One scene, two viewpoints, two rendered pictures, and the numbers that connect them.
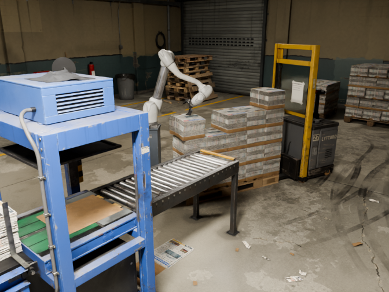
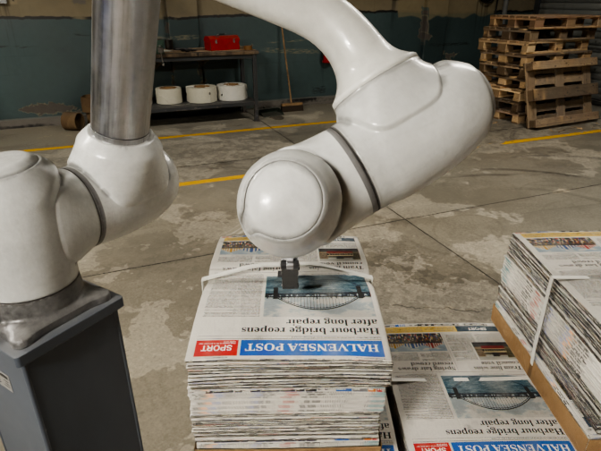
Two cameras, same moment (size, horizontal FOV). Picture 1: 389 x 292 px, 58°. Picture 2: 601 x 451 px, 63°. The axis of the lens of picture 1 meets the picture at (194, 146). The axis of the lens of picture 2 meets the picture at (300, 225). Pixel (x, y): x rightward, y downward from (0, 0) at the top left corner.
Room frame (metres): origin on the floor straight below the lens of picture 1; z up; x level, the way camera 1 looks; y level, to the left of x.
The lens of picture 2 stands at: (3.43, -0.26, 1.50)
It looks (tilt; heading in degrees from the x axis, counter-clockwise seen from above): 25 degrees down; 28
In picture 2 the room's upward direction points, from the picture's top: straight up
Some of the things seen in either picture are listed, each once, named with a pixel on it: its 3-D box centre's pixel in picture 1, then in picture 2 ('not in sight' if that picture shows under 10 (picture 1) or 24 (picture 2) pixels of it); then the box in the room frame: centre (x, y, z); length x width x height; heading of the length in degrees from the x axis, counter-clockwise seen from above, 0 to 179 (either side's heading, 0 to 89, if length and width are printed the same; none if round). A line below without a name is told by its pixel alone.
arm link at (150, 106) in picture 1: (150, 111); (22, 219); (3.87, 0.49, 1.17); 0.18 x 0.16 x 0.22; 174
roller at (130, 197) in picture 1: (125, 196); not in sight; (2.53, 0.54, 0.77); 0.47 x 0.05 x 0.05; 50
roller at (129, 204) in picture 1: (119, 199); not in sight; (2.48, 0.58, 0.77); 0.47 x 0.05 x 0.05; 50
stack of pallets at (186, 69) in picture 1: (189, 77); (534, 66); (11.13, 0.18, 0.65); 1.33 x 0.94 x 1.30; 144
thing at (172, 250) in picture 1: (170, 251); not in sight; (2.91, 0.23, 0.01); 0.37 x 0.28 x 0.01; 140
